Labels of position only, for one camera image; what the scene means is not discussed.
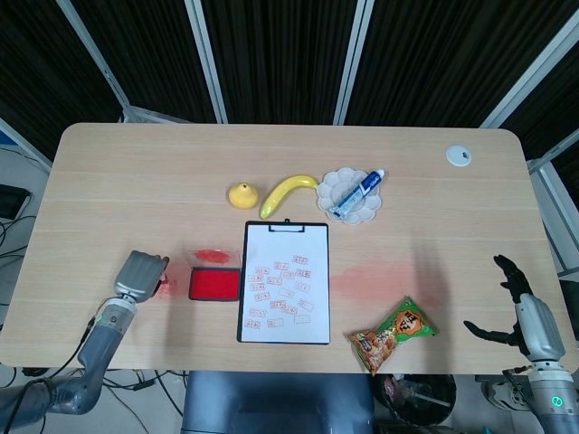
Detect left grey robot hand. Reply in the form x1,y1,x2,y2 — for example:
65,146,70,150
112,250,171,303

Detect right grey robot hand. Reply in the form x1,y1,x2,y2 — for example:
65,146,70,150
464,255,567,363

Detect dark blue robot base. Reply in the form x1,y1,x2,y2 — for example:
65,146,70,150
181,371,376,434

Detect red ink pad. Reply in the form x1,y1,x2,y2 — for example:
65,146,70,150
187,247,241,301

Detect yellow pear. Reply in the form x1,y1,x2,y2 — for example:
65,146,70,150
227,182,261,211

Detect green orange snack bag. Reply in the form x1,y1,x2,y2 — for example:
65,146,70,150
346,296,440,376

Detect black trash bin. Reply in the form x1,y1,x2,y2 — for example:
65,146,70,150
373,373,457,429

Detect black monitor device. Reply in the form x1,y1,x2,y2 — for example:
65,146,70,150
0,184,32,219

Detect black clipboard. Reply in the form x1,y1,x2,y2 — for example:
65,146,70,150
236,218,330,345

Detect yellow banana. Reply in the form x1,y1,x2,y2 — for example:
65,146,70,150
259,175,320,222

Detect white flower-shaped palette dish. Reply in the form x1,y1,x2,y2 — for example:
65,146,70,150
315,166,384,225

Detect blue white toothpaste tube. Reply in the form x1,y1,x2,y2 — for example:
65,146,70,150
331,168,387,218

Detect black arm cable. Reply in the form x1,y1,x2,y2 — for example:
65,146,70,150
8,302,109,434

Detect white round cable grommet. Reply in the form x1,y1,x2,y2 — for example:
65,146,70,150
445,144,473,167

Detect grey aluminium partition post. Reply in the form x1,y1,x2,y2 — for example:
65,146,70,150
333,0,377,125
56,0,133,122
184,0,228,124
478,20,579,129

